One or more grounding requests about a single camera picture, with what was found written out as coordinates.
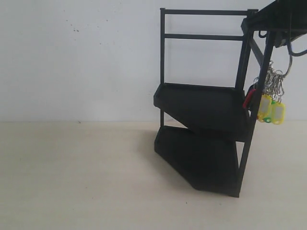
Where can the bunch of colourful key tags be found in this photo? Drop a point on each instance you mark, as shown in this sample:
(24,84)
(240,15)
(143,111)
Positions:
(271,109)

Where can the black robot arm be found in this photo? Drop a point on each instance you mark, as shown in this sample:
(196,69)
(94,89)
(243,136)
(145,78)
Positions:
(288,18)

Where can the black two-tier metal rack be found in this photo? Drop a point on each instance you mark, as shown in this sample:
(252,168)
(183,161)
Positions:
(210,149)

